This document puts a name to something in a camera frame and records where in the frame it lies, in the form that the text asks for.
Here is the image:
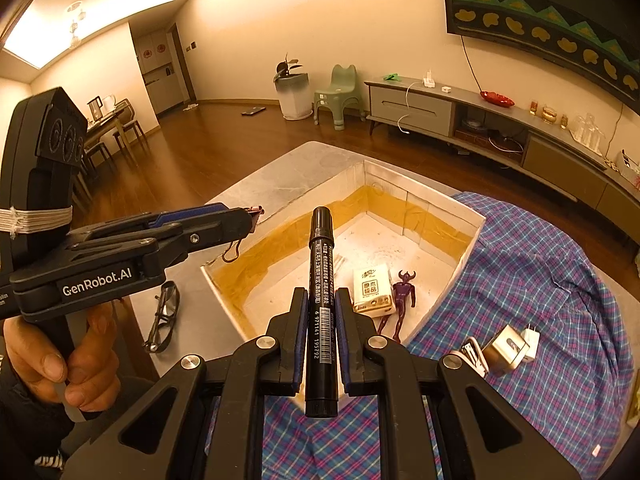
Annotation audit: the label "white cable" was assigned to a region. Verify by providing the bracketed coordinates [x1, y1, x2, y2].
[398, 80, 426, 133]

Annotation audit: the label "white cardboard box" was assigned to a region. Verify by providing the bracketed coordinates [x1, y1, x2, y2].
[200, 157, 487, 408]

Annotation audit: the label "white charger plug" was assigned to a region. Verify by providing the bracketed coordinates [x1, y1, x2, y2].
[520, 324, 540, 365]

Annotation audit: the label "plaid cloth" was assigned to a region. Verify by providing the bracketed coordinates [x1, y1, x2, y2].
[205, 191, 636, 480]

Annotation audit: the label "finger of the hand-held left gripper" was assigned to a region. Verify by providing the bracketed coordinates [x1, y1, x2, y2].
[67, 208, 258, 281]
[87, 203, 236, 241]

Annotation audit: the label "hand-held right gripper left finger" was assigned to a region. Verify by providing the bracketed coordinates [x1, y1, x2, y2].
[62, 287, 308, 480]

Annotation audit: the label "patterned wall tapestry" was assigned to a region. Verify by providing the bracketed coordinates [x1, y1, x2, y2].
[440, 0, 640, 113]

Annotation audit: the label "grey long media cabinet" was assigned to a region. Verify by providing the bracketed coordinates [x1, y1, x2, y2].
[364, 77, 640, 261]

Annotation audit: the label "person's left hand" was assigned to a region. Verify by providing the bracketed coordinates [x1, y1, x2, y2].
[2, 304, 122, 412]

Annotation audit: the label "electric kettle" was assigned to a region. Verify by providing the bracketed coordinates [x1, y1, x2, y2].
[87, 95, 117, 121]

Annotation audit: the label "black eyeglasses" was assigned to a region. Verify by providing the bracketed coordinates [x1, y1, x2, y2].
[143, 281, 179, 354]

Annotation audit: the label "ceiling pendant lamp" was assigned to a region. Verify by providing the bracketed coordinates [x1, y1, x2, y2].
[65, 2, 87, 50]

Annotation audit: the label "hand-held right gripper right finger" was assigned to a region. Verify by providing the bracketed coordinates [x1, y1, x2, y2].
[335, 287, 581, 480]

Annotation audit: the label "white and gold tissue pack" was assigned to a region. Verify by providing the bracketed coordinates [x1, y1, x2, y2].
[352, 262, 393, 317]

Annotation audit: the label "clear glass set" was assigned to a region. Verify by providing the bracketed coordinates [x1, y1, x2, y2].
[570, 114, 606, 153]

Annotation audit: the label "black marker pen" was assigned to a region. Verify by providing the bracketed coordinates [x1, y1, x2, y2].
[305, 206, 346, 418]

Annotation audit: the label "white storage basket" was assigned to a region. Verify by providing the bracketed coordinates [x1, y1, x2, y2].
[612, 150, 640, 188]

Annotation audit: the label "green plastic chair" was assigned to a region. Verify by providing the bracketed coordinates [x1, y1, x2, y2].
[313, 64, 362, 126]

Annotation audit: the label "gold metallic box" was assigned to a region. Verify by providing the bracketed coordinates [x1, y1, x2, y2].
[482, 324, 526, 377]

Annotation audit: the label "gold ornaments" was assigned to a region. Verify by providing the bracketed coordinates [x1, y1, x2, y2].
[530, 101, 571, 126]

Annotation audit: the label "wooden dining table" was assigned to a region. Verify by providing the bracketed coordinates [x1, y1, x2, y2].
[75, 105, 146, 176]

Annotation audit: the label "potted plant in white pot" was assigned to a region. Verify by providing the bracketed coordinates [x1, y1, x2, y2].
[272, 53, 311, 121]

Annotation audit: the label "purple toy figure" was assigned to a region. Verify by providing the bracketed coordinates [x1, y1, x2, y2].
[376, 270, 418, 343]

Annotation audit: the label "person's left forearm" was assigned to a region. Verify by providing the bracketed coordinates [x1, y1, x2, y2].
[0, 380, 76, 480]

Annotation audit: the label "built-in hallway cupboard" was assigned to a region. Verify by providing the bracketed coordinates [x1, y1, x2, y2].
[130, 22, 196, 116]

